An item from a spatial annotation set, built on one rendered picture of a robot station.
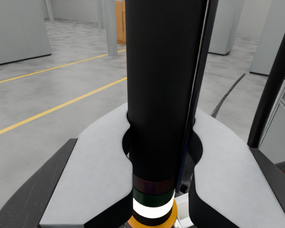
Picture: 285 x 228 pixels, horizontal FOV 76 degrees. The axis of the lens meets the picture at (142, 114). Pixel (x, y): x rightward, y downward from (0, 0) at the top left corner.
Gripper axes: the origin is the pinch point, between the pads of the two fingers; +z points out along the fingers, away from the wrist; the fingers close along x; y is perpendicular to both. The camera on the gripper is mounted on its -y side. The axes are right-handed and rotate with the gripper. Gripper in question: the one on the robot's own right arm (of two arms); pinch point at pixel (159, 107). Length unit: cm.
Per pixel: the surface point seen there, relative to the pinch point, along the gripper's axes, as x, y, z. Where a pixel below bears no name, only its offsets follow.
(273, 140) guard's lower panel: 89, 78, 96
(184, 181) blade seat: 7.4, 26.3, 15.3
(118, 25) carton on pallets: -150, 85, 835
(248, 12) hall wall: 491, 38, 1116
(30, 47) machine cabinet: -366, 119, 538
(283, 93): 91, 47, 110
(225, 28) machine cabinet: 237, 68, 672
